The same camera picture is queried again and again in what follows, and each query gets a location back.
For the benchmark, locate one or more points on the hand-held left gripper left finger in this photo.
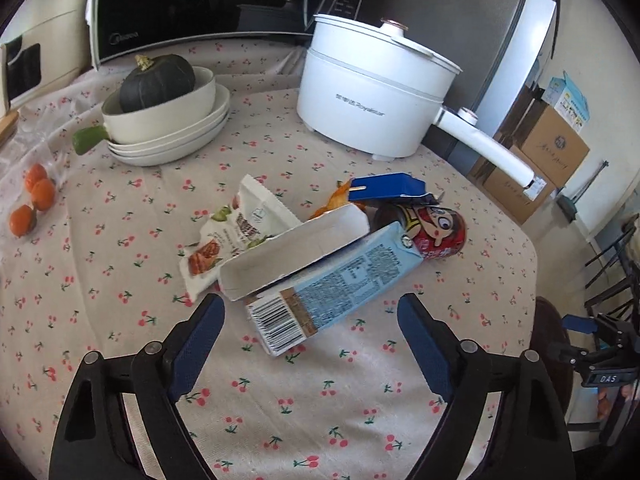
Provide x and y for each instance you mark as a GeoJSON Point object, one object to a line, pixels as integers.
{"type": "Point", "coordinates": [197, 345]}

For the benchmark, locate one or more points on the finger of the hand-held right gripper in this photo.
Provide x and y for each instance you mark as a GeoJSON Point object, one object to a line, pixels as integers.
{"type": "Point", "coordinates": [567, 353]}
{"type": "Point", "coordinates": [577, 324]}

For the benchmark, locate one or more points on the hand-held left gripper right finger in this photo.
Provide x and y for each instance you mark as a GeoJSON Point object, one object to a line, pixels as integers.
{"type": "Point", "coordinates": [425, 345]}

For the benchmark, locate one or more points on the light blue milk carton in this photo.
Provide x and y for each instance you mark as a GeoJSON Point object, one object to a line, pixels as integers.
{"type": "Point", "coordinates": [340, 280]}

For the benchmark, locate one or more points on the red cartoon print can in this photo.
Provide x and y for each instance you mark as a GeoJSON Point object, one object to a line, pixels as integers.
{"type": "Point", "coordinates": [440, 235]}

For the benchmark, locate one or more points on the white nut snack packet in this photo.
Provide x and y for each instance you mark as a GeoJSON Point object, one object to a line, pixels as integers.
{"type": "Point", "coordinates": [250, 210]}

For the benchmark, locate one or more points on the white paper box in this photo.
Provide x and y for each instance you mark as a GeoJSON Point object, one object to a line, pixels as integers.
{"type": "Point", "coordinates": [300, 240]}

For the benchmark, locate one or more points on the blue paper package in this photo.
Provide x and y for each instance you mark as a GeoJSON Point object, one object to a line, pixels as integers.
{"type": "Point", "coordinates": [390, 185]}

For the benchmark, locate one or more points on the orange snack wrapper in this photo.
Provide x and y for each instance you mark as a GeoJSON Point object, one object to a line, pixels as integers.
{"type": "Point", "coordinates": [332, 200]}

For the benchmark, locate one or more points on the person's right hand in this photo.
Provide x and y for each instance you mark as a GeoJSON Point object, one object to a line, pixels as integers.
{"type": "Point", "coordinates": [605, 405]}

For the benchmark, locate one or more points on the cherry print tablecloth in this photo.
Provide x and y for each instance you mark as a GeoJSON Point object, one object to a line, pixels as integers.
{"type": "Point", "coordinates": [125, 310]}

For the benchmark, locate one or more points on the cardboard box with white label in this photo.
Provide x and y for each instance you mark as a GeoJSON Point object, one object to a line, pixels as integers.
{"type": "Point", "coordinates": [510, 190]}

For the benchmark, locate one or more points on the cream shallow plate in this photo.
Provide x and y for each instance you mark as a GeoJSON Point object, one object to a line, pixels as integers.
{"type": "Point", "coordinates": [170, 160]}
{"type": "Point", "coordinates": [217, 115]}

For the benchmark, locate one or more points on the small orange tangerine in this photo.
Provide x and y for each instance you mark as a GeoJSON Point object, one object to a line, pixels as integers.
{"type": "Point", "coordinates": [43, 194]}
{"type": "Point", "coordinates": [22, 220]}
{"type": "Point", "coordinates": [36, 176]}

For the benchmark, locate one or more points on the blue and white box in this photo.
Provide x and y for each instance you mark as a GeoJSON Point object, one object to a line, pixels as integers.
{"type": "Point", "coordinates": [567, 100]}

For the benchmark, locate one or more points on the white electric cooking pot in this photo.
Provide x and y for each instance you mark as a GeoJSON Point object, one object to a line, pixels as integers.
{"type": "Point", "coordinates": [360, 105]}

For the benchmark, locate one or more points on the dark green pumpkin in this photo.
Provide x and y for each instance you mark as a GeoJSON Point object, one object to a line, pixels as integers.
{"type": "Point", "coordinates": [155, 85]}

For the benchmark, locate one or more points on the glass jar with wooden lid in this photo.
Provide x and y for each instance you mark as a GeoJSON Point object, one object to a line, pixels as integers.
{"type": "Point", "coordinates": [7, 127]}

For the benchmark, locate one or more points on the grey refrigerator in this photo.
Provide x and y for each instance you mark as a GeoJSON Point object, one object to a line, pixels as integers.
{"type": "Point", "coordinates": [475, 10]}

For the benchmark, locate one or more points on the cream air fryer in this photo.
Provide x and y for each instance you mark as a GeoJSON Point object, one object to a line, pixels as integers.
{"type": "Point", "coordinates": [50, 35]}

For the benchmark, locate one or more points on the black microwave oven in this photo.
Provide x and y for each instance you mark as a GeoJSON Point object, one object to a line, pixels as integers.
{"type": "Point", "coordinates": [200, 0]}

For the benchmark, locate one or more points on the black metal frame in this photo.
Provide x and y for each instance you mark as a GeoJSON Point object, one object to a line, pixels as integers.
{"type": "Point", "coordinates": [622, 260]}

